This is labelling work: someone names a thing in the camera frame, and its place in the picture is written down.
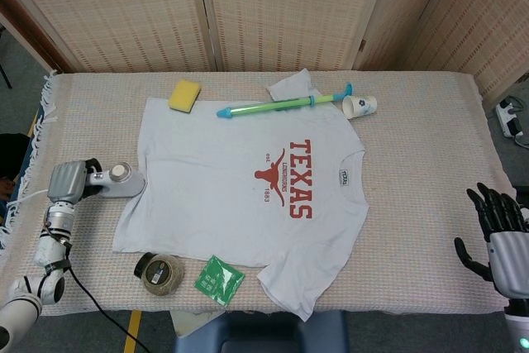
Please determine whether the black cable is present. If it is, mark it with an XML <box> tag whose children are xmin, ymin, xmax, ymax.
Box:
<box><xmin>61</xmin><ymin>241</ymin><xmax>154</xmax><ymax>353</ymax></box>

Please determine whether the white steam iron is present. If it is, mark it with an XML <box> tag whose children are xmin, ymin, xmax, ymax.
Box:
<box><xmin>88</xmin><ymin>161</ymin><xmax>146</xmax><ymax>200</ymax></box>

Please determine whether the yellow green scrub sponge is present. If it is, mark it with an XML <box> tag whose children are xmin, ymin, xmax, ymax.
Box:
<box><xmin>167</xmin><ymin>79</ymin><xmax>203</xmax><ymax>115</ymax></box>

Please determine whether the glass jar of tea leaves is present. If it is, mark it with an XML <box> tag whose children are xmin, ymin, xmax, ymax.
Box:
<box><xmin>133</xmin><ymin>251</ymin><xmax>185</xmax><ymax>297</ymax></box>

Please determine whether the green tea packet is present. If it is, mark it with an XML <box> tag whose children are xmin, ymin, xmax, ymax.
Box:
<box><xmin>193</xmin><ymin>254</ymin><xmax>245</xmax><ymax>308</ymax></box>

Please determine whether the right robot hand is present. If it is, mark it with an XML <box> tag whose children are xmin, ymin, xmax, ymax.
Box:
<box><xmin>454</xmin><ymin>182</ymin><xmax>529</xmax><ymax>298</ymax></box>

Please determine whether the white paper cup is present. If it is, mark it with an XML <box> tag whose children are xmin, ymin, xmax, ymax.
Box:
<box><xmin>341</xmin><ymin>94</ymin><xmax>379</xmax><ymax>120</ymax></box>

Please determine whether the white power strip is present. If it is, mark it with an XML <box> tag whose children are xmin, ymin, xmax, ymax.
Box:
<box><xmin>495</xmin><ymin>98</ymin><xmax>525</xmax><ymax>137</ymax></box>

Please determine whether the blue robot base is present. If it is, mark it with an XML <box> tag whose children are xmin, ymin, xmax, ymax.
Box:
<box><xmin>173</xmin><ymin>309</ymin><xmax>348</xmax><ymax>353</ymax></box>

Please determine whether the beige woven tablecloth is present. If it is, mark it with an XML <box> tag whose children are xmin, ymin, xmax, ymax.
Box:
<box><xmin>0</xmin><ymin>69</ymin><xmax>517</xmax><ymax>317</ymax></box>

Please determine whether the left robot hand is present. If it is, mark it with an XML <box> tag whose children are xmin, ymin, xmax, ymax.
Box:
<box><xmin>47</xmin><ymin>157</ymin><xmax>109</xmax><ymax>205</ymax></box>

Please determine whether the white Texas Longhorns T-shirt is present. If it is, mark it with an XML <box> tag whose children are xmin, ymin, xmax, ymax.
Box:
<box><xmin>112</xmin><ymin>67</ymin><xmax>370</xmax><ymax>322</ymax></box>

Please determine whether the woven folding screen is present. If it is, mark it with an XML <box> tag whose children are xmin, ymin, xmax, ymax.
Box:
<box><xmin>0</xmin><ymin>0</ymin><xmax>529</xmax><ymax>100</ymax></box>

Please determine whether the green blue water pump toy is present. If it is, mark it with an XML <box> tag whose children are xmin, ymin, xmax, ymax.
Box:
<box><xmin>216</xmin><ymin>82</ymin><xmax>355</xmax><ymax>120</ymax></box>

